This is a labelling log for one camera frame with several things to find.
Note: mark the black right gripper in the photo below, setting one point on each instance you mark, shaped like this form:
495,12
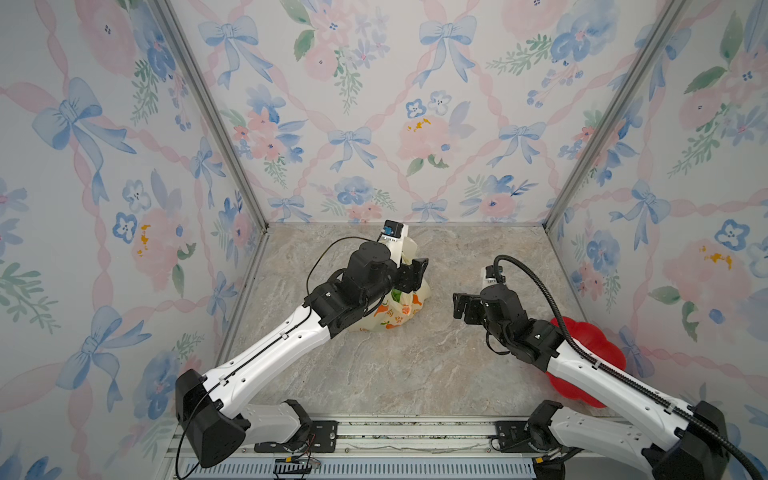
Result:
472,301

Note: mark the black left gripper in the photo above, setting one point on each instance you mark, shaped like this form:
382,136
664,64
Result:
410,275

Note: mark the yellow printed plastic bag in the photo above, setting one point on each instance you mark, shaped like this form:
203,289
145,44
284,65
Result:
397,308

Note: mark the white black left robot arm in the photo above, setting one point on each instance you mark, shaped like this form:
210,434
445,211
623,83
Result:
214,409

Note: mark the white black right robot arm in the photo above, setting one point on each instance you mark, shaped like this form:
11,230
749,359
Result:
659,435

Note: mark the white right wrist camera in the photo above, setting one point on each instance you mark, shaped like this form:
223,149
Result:
488,276

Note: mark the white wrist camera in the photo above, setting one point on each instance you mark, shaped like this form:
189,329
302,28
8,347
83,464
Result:
488,276
394,236

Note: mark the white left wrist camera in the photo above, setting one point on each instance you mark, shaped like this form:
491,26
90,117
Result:
394,236

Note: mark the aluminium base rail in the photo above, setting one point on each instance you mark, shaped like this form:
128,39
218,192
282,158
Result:
359,447

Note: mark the aluminium corner post left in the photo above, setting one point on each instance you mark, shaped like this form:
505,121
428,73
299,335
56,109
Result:
169,24

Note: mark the aluminium corner post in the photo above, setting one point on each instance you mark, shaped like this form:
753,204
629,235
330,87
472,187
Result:
641,66
169,24

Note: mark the aluminium corner post right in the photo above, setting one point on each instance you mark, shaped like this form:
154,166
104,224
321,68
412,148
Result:
641,66

